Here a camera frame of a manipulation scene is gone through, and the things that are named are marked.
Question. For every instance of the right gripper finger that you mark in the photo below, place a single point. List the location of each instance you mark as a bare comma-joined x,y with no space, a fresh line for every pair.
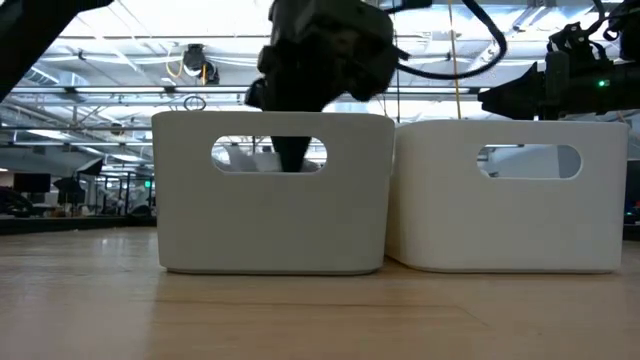
520,97

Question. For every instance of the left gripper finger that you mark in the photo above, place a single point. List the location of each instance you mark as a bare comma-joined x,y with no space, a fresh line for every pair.
291,152

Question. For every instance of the grey plastic bin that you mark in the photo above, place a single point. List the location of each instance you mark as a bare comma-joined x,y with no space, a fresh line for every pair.
275,225

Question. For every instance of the white plastic bin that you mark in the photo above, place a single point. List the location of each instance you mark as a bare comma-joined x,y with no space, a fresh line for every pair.
505,225

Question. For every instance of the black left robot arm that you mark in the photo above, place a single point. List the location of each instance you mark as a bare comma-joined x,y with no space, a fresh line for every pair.
25,30

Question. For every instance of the black monitor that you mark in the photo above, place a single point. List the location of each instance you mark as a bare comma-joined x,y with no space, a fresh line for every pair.
634,185
32,183

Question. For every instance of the black background workstation equipment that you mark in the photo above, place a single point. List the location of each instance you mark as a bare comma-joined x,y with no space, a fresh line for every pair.
70,187

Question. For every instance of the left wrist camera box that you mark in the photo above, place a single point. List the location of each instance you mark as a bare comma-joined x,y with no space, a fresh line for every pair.
335,20

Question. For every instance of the ceiling strut rail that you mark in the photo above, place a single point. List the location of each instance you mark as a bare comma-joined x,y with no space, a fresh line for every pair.
125,90

